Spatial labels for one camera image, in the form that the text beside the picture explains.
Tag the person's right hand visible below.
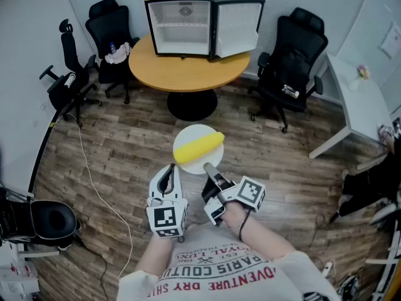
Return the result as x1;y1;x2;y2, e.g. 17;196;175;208
222;199;249;229

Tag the black mesh office chair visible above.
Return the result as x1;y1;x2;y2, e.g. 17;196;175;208
85;0;141;105

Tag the white floor cable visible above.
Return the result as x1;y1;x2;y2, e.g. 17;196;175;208
66;112;134;279

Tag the pink flower ornament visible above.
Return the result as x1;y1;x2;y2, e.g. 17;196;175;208
357;64;372;81

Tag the black wide office chair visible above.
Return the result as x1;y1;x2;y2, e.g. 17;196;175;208
247;7;329;134

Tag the yellow corn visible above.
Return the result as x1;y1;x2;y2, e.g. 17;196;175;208
174;132;226;165

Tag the black office chair slim backrest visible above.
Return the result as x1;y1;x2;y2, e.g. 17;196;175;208
39;18;103;129

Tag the black padded seat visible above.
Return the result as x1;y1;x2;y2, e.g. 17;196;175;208
0;186;82;251

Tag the black floor cable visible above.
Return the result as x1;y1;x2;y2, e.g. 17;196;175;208
71;230;109;301

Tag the black hair tie wristband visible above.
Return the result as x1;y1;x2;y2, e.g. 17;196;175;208
237;209;253;242

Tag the white metal rack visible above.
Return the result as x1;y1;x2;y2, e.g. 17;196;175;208
365;218;401;301

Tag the white desk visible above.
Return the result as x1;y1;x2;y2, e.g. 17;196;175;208
308;52;396;160

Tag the person's white printed shirt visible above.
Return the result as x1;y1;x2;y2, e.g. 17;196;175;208
117;223;340;301

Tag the small clear plastic bottle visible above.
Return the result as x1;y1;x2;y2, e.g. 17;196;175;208
281;83;300;100

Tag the white wall notice paper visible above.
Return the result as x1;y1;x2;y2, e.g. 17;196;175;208
378;23;401;60

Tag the person's right forearm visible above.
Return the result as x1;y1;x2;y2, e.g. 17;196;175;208
231;210;297;261

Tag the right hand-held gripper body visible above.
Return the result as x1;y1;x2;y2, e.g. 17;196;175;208
203;173;267;227

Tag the black mini fridge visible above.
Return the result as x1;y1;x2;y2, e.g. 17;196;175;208
144;0;266;63

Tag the white paper roll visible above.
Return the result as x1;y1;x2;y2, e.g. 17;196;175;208
62;71;77;89

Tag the white round plate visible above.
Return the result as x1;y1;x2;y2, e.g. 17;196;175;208
172;124;225;175

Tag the white cardboard box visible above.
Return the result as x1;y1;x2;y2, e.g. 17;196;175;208
0;240;41;301

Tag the round wooden pedestal table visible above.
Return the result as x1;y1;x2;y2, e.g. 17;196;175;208
128;33;252;122

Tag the person's left forearm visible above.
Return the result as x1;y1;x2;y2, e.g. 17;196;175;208
134;230;175;277

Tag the crumpled beige cloth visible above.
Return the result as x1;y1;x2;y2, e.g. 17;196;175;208
104;41;132;65

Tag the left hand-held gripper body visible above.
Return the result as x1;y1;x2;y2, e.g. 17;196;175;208
145;197;189;239

